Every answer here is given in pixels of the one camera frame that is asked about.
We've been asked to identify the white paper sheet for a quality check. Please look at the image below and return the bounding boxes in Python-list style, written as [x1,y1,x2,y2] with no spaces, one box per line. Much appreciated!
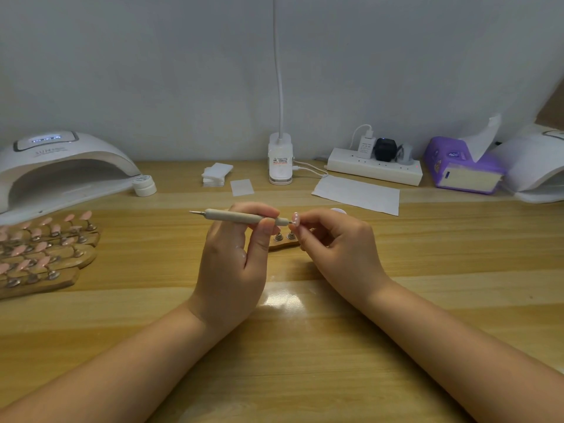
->
[312,175,401,217]

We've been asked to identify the small closed white jar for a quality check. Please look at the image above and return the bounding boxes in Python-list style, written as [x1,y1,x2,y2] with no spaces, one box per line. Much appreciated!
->
[133,174,158,197]

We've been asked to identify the person's left forearm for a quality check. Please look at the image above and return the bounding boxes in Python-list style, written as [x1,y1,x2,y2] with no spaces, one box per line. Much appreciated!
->
[0,304,232,423]

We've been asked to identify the stack of white cotton pads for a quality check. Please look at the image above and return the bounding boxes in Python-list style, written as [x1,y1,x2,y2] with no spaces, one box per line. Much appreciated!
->
[202,163,234,187]

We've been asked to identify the brown wooden board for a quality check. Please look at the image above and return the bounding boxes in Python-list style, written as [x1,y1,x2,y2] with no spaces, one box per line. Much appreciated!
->
[536,79,564,130]

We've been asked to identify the grey dotting pen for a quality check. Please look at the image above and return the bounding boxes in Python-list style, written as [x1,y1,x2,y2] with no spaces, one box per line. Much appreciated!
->
[189,209,294,227]

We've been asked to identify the black plug adapter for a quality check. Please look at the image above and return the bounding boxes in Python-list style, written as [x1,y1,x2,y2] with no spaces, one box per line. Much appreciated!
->
[372,137,398,163]

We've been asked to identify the person's left hand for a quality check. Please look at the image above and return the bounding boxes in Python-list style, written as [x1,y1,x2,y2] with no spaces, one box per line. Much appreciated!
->
[187,202,281,335]

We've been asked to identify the white power strip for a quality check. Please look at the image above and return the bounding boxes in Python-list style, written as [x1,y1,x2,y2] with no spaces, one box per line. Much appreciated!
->
[327,147,424,187]

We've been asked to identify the white desk lamp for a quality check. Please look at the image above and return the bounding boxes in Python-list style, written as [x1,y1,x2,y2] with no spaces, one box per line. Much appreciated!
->
[268,0,294,185]

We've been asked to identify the wooden nail holder strip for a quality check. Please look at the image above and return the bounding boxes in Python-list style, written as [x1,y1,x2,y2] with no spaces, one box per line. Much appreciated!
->
[268,230,301,252]

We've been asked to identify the white nail lamp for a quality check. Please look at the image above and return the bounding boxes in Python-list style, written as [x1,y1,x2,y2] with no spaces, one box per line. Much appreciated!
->
[0,131,142,227]
[492,124,564,204]

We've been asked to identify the person's right hand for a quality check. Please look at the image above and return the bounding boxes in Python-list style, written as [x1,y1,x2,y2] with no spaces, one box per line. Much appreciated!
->
[289,207,393,307]

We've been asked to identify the white charger plug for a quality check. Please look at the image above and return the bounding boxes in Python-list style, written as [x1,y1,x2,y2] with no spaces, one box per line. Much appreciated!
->
[356,135,377,159]

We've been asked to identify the purple tissue box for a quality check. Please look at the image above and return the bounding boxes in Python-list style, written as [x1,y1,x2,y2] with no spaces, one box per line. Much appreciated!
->
[424,136,507,196]

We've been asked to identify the white tissue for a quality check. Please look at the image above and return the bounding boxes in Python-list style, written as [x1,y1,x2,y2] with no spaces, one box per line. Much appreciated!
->
[462,113,502,164]

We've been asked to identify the person's right forearm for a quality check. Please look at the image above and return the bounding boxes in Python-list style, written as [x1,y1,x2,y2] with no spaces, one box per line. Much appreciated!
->
[363,277,564,423]

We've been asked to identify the wooden stands with pink nails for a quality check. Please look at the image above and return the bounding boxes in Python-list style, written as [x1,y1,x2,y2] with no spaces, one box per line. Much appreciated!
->
[0,209,102,300]

